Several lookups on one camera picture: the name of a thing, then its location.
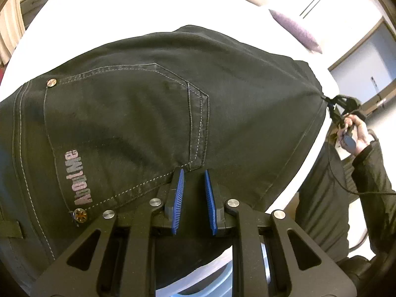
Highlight bed with white sheet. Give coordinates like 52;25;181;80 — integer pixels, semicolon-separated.
0;0;341;297

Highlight person's right hand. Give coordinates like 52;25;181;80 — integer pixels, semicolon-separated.
337;114;371;157

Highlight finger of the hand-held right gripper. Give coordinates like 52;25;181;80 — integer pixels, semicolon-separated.
327;103;342;127
322;94;345;107

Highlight black pants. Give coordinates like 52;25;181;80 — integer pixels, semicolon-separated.
0;25;328;297

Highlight white wardrobe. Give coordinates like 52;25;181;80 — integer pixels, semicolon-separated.
263;0;389;69

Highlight grey nightstand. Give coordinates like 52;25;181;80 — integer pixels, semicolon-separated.
19;0;51;22

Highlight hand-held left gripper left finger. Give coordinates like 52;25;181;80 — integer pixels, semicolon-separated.
29;169;186;297

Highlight black cable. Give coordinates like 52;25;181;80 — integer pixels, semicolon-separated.
326;130;396;251

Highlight purple pillow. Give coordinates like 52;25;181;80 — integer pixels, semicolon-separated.
269;9;323;54

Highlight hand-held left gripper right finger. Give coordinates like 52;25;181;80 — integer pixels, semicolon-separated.
203;169;356;297

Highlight wooden door frame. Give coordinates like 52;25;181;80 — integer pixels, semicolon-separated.
327;16;396;112

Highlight cream curtain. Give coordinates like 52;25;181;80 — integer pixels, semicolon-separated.
0;0;29;66

